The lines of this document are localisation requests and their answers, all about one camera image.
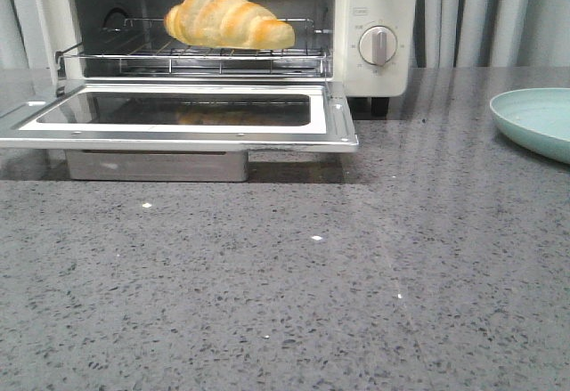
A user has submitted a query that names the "glass oven door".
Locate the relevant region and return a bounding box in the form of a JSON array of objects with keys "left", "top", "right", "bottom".
[{"left": 1, "top": 81, "right": 359, "bottom": 152}]

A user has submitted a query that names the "golden croissant bread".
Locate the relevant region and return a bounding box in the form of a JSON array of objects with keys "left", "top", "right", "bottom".
[{"left": 163, "top": 0, "right": 296, "bottom": 50}]

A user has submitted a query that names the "lower oven control knob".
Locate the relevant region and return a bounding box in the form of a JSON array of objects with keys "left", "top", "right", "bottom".
[{"left": 358, "top": 26, "right": 397, "bottom": 67}]

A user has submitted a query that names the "white Toshiba toaster oven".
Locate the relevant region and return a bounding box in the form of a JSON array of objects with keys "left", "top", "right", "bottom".
[{"left": 37, "top": 0, "right": 416, "bottom": 113}]

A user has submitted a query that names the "grey curtain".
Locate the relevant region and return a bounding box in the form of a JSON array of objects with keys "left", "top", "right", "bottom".
[{"left": 0, "top": 0, "right": 570, "bottom": 69}]

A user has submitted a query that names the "light green plate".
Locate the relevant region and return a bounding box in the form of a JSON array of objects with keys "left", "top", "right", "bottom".
[{"left": 489, "top": 87, "right": 569, "bottom": 164}]

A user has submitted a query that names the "metal wire oven rack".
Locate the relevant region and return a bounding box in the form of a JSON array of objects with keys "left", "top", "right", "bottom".
[{"left": 55, "top": 18, "right": 332, "bottom": 79}]

